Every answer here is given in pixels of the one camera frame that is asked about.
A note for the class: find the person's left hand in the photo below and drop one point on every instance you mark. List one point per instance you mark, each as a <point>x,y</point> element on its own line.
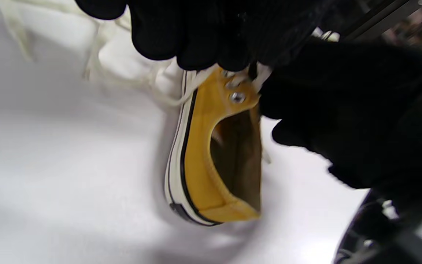
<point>203,33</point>

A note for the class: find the dark framed window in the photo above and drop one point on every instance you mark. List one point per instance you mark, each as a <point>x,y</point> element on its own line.
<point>387,18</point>

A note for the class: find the person's right hand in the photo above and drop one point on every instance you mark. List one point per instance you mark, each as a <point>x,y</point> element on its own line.
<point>372,117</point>

